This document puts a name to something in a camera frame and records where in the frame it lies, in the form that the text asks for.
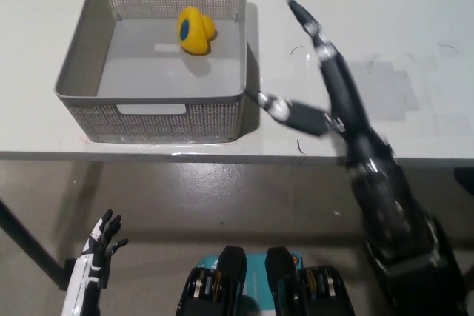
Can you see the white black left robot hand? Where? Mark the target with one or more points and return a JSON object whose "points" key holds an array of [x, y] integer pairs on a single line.
{"points": [[87, 279]]}

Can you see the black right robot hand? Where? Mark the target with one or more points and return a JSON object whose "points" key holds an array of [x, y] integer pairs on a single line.
{"points": [[344, 101]]}

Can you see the yellow rubber duck toy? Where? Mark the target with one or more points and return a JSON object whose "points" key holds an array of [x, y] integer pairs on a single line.
{"points": [[198, 31]]}

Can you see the black metal table leg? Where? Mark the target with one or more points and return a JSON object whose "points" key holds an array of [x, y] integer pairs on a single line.
{"points": [[31, 247]]}

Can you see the black robot body teal top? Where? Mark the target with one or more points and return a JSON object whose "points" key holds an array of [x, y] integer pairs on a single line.
{"points": [[229, 279]]}

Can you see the black rounded object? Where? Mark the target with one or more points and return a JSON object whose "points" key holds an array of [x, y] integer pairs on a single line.
{"points": [[466, 181]]}

